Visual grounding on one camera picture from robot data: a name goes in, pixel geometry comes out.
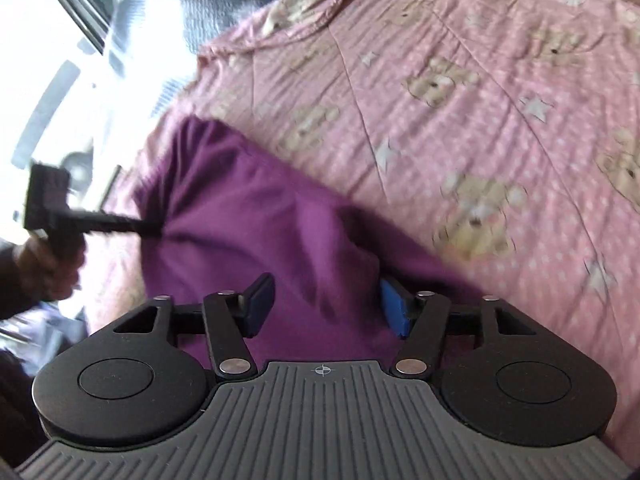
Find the pink bear print pillow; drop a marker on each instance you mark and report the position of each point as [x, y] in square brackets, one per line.
[279, 22]

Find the purple garment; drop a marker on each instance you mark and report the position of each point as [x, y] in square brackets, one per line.
[231, 212]

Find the person's left hand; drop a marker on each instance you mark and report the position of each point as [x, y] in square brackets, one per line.
[44, 277]

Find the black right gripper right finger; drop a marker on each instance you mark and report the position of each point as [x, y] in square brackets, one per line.
[497, 370]

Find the teal blue blanket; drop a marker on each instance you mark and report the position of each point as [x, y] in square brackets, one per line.
[152, 44]

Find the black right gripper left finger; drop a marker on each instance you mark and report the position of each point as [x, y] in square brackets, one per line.
[149, 373]

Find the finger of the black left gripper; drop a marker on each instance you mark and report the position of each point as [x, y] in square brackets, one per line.
[91, 221]

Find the pink bear print bedsheet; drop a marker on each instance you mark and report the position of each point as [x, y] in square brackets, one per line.
[502, 134]

